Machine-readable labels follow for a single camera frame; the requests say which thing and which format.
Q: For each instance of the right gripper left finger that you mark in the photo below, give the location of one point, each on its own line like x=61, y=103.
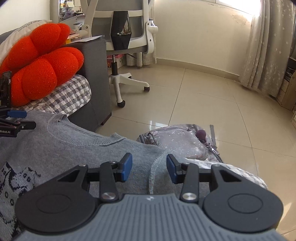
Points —
x=70, y=200

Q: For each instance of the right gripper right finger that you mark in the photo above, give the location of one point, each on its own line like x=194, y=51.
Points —
x=229, y=200

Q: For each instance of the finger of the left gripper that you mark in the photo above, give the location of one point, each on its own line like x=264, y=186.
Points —
x=14, y=119

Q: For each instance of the grey knitted sweater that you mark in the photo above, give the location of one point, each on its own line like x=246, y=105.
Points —
x=56, y=145

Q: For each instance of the smartphone with lit screen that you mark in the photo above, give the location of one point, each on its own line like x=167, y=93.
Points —
x=6, y=89

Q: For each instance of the grey white quilted blanket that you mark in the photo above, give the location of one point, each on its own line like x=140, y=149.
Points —
x=76, y=93

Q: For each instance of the red flower cushion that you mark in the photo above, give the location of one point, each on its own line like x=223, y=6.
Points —
x=39, y=62

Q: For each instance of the grey starry backpack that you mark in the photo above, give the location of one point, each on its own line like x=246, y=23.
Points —
x=185, y=140

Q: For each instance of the white printed pillow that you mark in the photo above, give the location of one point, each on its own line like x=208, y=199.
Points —
x=9, y=38

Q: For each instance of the dark grey sofa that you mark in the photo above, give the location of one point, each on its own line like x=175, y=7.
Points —
x=98, y=110

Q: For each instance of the wooden shelf unit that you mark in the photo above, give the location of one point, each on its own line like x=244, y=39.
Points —
x=286, y=95

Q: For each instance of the white bookshelf with books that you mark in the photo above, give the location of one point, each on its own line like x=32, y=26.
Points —
x=69, y=12

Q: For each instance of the white grey office chair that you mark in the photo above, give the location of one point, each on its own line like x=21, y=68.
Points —
x=126, y=25

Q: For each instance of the grey star curtain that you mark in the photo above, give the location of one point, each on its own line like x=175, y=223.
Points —
x=271, y=41

